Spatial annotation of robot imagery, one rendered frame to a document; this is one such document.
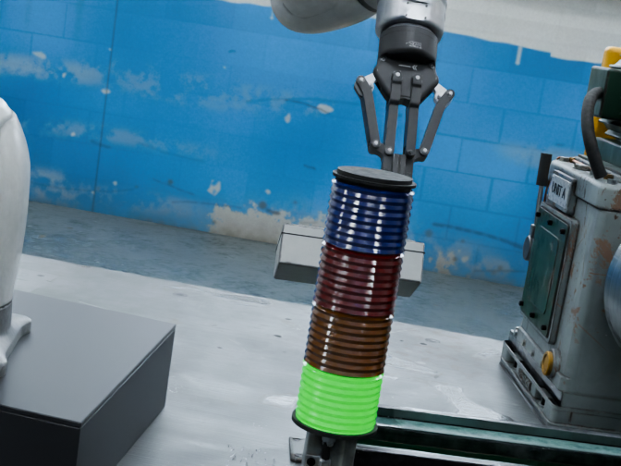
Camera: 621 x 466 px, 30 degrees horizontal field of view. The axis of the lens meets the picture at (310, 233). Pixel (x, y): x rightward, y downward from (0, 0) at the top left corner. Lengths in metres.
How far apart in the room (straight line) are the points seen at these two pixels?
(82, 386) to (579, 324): 0.74
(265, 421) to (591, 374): 0.47
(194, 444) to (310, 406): 0.60
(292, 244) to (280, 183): 5.46
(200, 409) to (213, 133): 5.36
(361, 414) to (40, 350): 0.58
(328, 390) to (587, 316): 0.88
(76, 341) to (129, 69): 5.62
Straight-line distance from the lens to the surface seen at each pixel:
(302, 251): 1.35
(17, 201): 1.26
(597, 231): 1.64
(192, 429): 1.47
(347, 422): 0.84
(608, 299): 1.59
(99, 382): 1.26
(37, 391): 1.22
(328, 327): 0.82
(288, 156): 6.78
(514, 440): 1.26
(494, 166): 6.71
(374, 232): 0.80
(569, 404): 1.70
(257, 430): 1.50
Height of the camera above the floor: 1.32
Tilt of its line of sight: 10 degrees down
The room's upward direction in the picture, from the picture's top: 9 degrees clockwise
